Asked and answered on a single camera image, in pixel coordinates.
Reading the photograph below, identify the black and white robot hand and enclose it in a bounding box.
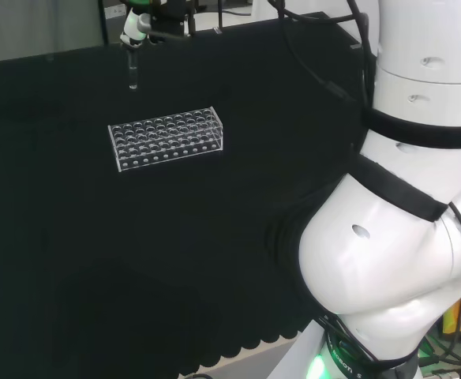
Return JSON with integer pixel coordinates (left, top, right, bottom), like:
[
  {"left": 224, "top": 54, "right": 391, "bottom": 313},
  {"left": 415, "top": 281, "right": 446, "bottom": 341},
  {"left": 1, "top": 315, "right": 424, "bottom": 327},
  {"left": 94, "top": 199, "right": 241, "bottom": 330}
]
[{"left": 118, "top": 0, "right": 198, "bottom": 48}]

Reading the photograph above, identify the clear glass test tube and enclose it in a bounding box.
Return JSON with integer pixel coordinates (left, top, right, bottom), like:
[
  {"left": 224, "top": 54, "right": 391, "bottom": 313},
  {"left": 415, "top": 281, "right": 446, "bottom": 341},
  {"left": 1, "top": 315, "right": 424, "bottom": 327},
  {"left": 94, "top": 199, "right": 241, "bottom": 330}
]
[{"left": 126, "top": 44, "right": 140, "bottom": 92}]

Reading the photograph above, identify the clear plastic test tube rack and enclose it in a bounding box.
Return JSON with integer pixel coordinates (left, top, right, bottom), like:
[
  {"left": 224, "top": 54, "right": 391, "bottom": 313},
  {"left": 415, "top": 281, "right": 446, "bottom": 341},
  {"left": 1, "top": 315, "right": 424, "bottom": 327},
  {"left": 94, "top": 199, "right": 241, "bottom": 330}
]
[{"left": 107, "top": 106, "right": 225, "bottom": 174}]

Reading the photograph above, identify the pale board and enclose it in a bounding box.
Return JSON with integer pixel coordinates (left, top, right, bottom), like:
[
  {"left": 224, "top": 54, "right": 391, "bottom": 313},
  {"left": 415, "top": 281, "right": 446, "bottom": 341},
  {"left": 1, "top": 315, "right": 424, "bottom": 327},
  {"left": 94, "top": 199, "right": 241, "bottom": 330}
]
[{"left": 0, "top": 0, "right": 110, "bottom": 65}]

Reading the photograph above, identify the black bench cloth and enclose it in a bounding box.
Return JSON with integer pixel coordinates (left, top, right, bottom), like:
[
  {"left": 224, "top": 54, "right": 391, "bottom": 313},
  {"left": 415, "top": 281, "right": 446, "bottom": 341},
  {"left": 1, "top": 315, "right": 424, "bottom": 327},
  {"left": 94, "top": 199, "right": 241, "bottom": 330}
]
[{"left": 0, "top": 10, "right": 378, "bottom": 379}]

